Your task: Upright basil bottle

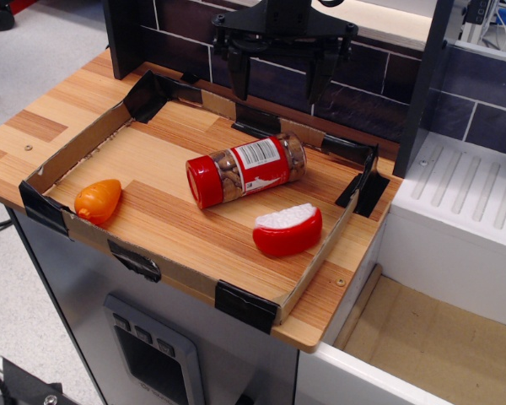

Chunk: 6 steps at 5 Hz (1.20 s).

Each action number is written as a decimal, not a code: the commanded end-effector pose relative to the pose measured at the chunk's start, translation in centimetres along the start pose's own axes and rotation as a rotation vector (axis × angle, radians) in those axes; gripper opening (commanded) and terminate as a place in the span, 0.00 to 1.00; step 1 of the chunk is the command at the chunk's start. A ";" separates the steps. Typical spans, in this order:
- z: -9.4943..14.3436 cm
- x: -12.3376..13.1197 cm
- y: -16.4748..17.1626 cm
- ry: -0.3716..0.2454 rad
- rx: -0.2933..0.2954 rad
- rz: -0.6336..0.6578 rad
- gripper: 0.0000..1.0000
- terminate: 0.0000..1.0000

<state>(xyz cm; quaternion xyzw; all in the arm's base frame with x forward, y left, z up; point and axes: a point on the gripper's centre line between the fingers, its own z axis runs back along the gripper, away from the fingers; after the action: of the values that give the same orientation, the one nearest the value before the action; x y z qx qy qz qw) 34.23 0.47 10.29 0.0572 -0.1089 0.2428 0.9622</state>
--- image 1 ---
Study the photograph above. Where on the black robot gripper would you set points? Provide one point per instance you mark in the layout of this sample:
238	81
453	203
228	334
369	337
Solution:
282	27

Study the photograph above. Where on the red-lidded spice bottle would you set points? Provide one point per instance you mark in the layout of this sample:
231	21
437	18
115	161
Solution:
226	175

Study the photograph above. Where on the cardboard fence with black tape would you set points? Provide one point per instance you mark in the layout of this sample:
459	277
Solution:
158	231

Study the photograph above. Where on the red white toy cheese wedge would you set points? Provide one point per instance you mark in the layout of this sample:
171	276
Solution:
289	231

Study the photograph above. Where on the white toy sink drainboard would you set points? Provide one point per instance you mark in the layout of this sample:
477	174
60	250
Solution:
458	184

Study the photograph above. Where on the orange toy carrot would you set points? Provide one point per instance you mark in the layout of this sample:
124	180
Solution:
98	201

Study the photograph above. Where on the black caster wheel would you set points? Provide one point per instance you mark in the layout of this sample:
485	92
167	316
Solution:
7	20

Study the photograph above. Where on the grey oven control panel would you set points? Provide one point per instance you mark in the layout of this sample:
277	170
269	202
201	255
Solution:
159	359

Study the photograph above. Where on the dark grey right post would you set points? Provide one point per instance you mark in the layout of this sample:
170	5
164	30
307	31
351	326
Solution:
411	139

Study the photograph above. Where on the dark grey post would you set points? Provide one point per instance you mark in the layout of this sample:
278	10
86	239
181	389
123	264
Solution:
411	139
125	21

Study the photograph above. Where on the dark grey left post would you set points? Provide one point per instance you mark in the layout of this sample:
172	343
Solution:
125	21

